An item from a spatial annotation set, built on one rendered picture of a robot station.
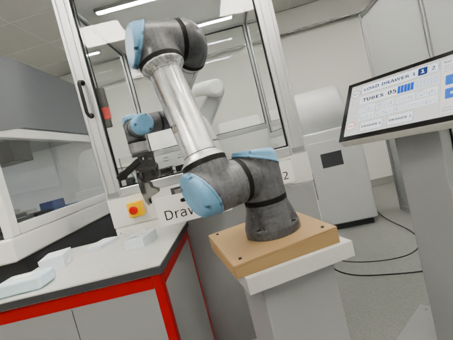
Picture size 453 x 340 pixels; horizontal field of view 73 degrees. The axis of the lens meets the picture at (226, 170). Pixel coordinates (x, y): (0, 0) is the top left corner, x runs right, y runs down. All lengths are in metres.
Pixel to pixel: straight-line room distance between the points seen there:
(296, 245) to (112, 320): 0.64
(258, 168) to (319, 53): 4.26
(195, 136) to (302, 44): 4.29
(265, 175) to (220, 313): 1.08
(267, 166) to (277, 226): 0.15
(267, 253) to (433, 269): 0.96
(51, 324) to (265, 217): 0.77
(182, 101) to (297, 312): 0.59
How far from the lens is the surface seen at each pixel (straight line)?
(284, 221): 0.80
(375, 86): 1.50
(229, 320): 1.74
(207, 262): 1.62
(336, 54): 5.00
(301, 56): 4.90
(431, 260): 1.55
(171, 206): 1.21
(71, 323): 1.18
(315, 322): 0.88
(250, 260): 0.73
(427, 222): 1.49
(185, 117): 0.76
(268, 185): 0.78
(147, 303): 1.07
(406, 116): 1.33
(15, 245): 1.62
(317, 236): 0.79
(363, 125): 1.40
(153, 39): 0.84
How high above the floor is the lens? 1.05
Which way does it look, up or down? 4 degrees down
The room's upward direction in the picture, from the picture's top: 14 degrees counter-clockwise
